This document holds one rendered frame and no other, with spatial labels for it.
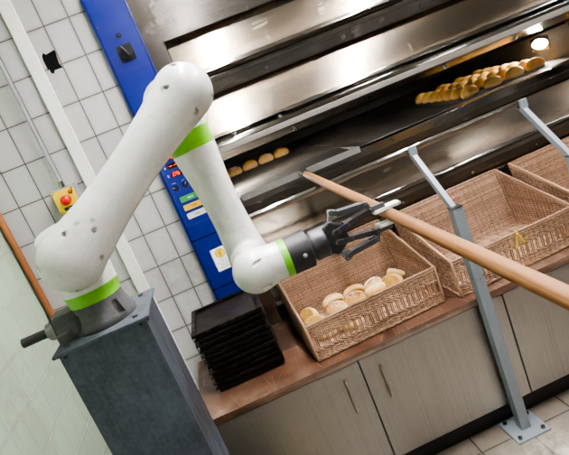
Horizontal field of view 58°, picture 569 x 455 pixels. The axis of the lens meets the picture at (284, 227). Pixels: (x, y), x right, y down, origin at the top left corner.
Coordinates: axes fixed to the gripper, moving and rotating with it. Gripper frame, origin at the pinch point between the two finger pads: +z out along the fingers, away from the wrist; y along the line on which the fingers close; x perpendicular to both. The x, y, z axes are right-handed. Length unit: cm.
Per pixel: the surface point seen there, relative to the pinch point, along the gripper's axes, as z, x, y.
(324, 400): -30, -53, 72
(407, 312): 12, -59, 57
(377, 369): -7, -53, 69
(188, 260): -60, -107, 16
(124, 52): -49, -102, -72
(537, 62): 134, -124, -4
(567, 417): 54, -45, 117
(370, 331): -4, -58, 57
